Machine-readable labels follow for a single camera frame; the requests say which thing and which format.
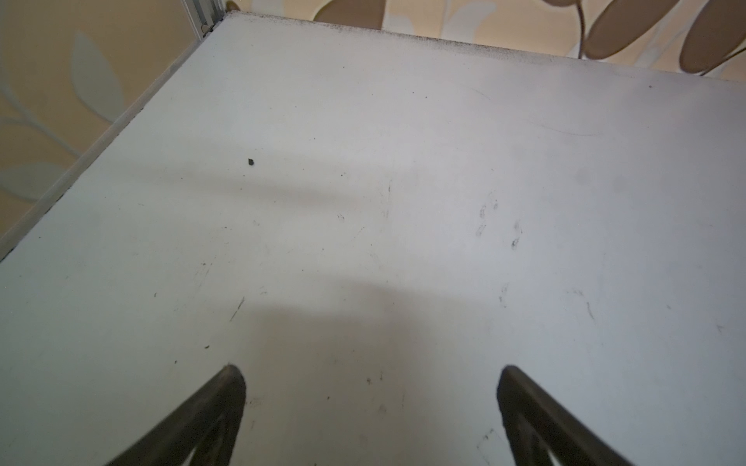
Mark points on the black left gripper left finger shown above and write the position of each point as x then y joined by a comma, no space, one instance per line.
201,431

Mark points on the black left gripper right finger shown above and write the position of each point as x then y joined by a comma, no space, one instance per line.
541,431

